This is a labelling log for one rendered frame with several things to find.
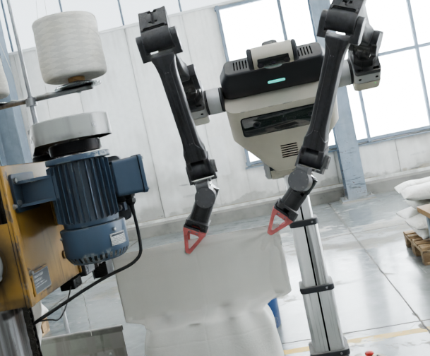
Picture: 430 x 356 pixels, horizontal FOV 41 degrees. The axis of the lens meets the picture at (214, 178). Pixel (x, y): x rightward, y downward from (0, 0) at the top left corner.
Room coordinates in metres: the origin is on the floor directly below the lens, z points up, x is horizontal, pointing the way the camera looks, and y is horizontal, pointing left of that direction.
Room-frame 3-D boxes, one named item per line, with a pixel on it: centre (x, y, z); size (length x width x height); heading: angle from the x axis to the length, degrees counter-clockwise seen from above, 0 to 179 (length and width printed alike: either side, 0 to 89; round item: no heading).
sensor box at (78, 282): (1.52, 0.43, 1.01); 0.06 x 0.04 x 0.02; 173
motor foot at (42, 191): (1.32, 0.39, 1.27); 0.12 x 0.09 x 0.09; 173
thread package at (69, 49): (1.49, 0.30, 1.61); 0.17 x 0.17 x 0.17
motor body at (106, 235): (1.34, 0.30, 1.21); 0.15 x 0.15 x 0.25
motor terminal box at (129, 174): (1.38, 0.20, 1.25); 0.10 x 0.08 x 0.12; 18
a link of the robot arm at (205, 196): (1.60, 0.03, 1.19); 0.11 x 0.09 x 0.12; 176
